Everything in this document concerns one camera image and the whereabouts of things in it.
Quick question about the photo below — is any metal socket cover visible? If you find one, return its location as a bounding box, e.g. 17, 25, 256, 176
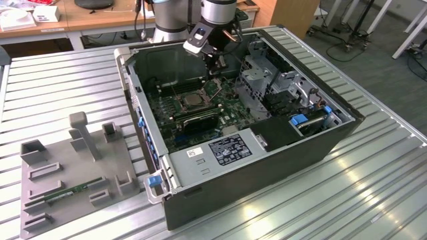
210, 76, 226, 101

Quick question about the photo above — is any silver CPU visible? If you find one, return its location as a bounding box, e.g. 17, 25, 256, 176
182, 93, 206, 106

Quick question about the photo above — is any CPU socket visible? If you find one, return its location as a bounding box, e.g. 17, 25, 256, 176
172, 88, 219, 115

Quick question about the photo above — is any metal drive cage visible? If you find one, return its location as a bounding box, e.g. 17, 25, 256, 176
238, 39, 308, 118

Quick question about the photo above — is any wooden cabinet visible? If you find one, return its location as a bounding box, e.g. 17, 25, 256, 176
255, 0, 322, 40

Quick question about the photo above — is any green motherboard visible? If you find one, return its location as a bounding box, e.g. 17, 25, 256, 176
146, 74, 258, 151

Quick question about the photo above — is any black graphics card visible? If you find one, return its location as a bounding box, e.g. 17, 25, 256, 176
182, 111, 223, 137

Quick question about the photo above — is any wooden desk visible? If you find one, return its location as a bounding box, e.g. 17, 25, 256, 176
0, 0, 262, 51

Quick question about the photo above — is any hard disk in blue carrier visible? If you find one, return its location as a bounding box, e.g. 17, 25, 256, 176
288, 109, 335, 137

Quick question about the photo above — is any black wheeled stand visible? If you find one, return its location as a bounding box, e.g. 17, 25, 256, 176
306, 0, 374, 53

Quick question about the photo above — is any black round object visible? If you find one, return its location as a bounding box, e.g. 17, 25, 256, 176
73, 0, 115, 10

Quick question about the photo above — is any grey power supply unit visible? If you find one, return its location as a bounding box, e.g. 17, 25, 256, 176
166, 127, 270, 188

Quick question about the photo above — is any small white printed box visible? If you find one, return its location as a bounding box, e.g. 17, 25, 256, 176
32, 5, 63, 23

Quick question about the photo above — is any blue case latch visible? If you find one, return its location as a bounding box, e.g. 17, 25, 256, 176
146, 175, 162, 188

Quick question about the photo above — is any black PC case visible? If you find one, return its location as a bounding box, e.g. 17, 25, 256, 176
112, 24, 366, 231

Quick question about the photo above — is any large white box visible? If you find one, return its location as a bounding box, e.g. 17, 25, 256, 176
0, 7, 37, 32

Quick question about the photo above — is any grey parts rack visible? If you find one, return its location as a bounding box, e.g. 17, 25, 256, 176
19, 111, 143, 240

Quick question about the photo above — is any green RAM stick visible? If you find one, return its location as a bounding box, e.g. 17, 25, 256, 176
43, 177, 103, 202

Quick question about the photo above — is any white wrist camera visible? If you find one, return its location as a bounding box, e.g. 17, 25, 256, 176
182, 21, 215, 55

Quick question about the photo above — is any white table frame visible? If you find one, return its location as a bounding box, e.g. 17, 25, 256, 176
391, 0, 427, 60

